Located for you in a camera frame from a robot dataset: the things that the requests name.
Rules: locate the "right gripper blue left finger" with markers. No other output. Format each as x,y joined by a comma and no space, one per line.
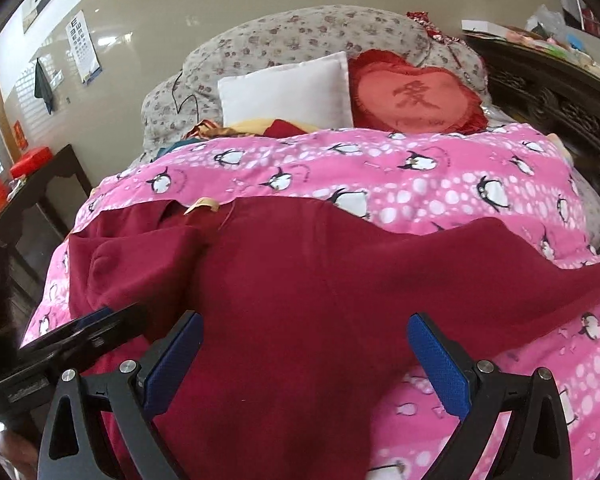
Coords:
75,443

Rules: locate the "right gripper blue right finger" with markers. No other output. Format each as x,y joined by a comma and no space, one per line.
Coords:
536,442

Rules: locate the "dark red garment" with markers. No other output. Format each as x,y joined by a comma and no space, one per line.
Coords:
305,370

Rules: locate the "person's left hand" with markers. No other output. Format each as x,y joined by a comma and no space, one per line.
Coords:
20,453

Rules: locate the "dark wooden side table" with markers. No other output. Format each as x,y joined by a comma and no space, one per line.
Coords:
64,164

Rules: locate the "red gift box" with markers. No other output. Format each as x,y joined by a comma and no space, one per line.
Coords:
30,162

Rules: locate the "pink penguin quilt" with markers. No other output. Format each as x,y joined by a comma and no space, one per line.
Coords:
415,184

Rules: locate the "eye chart poster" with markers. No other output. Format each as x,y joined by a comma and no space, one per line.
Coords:
82,49

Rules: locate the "grey floral duvet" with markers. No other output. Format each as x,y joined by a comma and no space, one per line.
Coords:
177,104

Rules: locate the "dark carved wooden headboard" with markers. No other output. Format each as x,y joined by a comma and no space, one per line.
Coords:
550,94

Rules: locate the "red heart cushion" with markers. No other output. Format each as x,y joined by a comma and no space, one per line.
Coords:
387,93

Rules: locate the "white square pillow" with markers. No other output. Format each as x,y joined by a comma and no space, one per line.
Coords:
314,93

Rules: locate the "dark cloth hanging on wall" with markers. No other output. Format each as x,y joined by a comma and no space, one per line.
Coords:
42,89

